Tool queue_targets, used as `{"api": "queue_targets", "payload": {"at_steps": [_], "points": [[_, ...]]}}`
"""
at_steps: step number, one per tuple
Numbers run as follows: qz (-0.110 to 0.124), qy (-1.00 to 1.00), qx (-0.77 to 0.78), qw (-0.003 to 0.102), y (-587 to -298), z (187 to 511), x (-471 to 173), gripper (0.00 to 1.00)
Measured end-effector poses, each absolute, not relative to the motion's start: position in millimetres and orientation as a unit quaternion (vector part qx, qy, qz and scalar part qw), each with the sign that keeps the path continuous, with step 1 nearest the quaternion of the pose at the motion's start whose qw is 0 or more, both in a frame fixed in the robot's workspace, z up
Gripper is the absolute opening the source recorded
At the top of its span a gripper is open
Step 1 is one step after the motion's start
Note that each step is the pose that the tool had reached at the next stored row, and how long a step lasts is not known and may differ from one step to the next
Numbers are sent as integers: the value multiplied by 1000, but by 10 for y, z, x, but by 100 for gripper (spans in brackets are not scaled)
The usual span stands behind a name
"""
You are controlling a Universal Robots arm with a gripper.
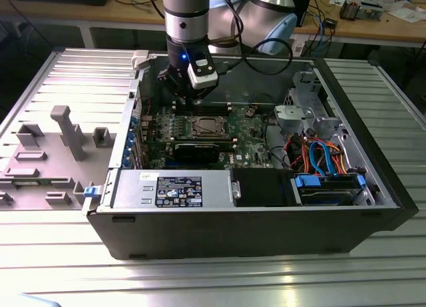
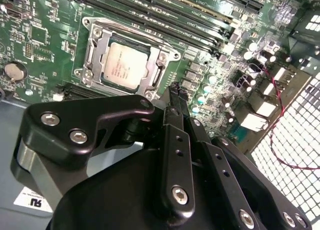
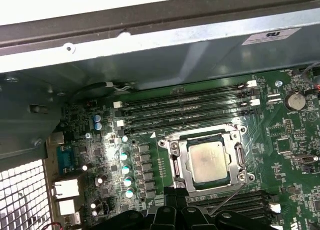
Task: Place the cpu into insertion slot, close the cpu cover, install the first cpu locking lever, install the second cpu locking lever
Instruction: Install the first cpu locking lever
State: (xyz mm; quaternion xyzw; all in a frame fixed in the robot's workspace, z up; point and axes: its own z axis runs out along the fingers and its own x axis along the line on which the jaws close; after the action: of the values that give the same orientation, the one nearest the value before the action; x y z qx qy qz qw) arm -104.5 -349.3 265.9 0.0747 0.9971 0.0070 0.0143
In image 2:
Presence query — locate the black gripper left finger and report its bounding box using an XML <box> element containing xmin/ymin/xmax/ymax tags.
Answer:
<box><xmin>11</xmin><ymin>83</ymin><xmax>196</xmax><ymax>222</ymax></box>

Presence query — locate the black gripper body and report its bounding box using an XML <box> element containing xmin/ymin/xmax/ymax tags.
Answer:
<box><xmin>51</xmin><ymin>147</ymin><xmax>241</xmax><ymax>230</ymax></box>

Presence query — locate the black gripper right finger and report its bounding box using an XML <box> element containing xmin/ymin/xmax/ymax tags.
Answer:
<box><xmin>177</xmin><ymin>87</ymin><xmax>313</xmax><ymax>230</ymax></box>

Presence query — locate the silver CPU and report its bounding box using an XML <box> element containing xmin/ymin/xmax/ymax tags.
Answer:
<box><xmin>99</xmin><ymin>41</ymin><xmax>151</xmax><ymax>94</ymax></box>

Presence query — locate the metal socket cover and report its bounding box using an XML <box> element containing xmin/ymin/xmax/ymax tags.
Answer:
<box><xmin>83</xmin><ymin>24</ymin><xmax>169</xmax><ymax>95</ymax></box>

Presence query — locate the metal locking lever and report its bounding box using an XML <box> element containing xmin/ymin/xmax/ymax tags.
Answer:
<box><xmin>81</xmin><ymin>16</ymin><xmax>182</xmax><ymax>58</ymax></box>

